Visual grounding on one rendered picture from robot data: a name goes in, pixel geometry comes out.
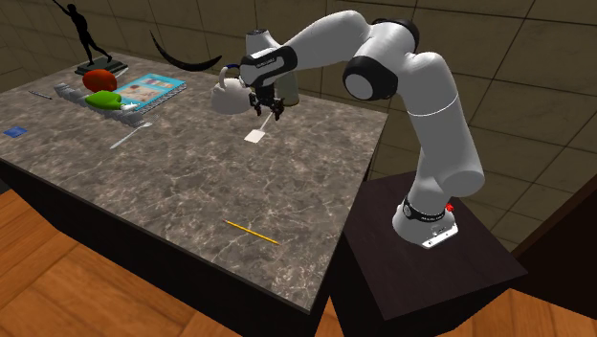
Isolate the black figure statue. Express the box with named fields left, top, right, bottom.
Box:
left=51, top=0, right=130, bottom=79

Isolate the beige cylindrical cup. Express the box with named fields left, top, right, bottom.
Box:
left=275, top=69, right=301, bottom=108

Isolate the white spatula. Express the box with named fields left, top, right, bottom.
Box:
left=243, top=111, right=275, bottom=145

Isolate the dark robot stand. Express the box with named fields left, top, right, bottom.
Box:
left=326, top=169, right=529, bottom=337

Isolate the green tool with white handle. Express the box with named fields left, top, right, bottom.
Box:
left=84, top=90, right=139, bottom=113

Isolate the black curved horn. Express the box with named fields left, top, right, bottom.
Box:
left=148, top=29, right=224, bottom=74

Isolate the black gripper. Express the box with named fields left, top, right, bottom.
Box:
left=250, top=85, right=286, bottom=122

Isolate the silver fork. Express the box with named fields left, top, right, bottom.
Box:
left=108, top=122, right=155, bottom=151

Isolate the white kettle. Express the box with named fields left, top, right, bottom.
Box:
left=210, top=64, right=254, bottom=116

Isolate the red round bowl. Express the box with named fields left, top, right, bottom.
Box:
left=81, top=68, right=119, bottom=94

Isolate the yellow pencil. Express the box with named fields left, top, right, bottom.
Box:
left=223, top=218, right=281, bottom=247

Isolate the grey ridged tray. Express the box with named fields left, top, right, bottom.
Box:
left=53, top=82, right=146, bottom=128

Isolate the blue picture book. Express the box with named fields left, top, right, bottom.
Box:
left=113, top=72, right=188, bottom=116

